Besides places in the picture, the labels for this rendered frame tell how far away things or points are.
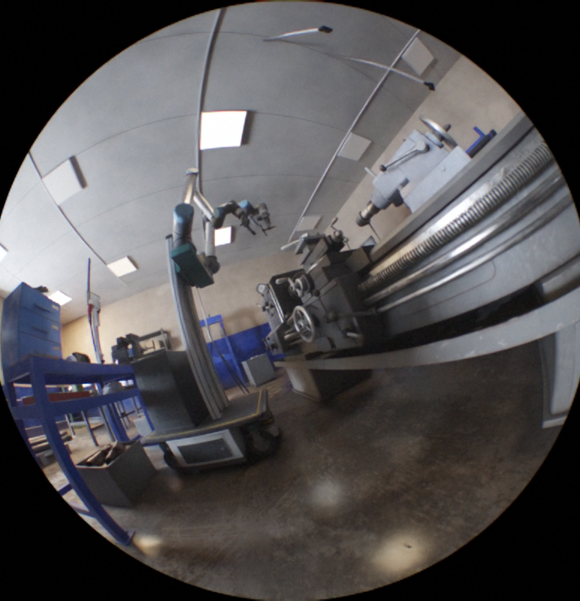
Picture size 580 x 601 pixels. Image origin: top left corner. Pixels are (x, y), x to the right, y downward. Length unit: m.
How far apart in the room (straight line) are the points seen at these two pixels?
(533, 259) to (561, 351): 0.27
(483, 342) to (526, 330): 0.12
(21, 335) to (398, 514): 1.58
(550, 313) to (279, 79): 3.02
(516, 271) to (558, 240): 0.18
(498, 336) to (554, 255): 0.31
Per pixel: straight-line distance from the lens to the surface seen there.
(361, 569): 0.67
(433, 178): 0.76
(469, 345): 0.53
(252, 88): 2.87
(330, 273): 0.80
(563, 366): 0.74
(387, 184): 0.93
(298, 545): 0.76
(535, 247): 0.65
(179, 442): 1.28
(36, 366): 1.01
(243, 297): 5.30
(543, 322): 0.51
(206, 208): 1.66
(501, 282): 0.65
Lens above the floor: 0.64
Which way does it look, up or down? 12 degrees up
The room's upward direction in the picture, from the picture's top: 23 degrees counter-clockwise
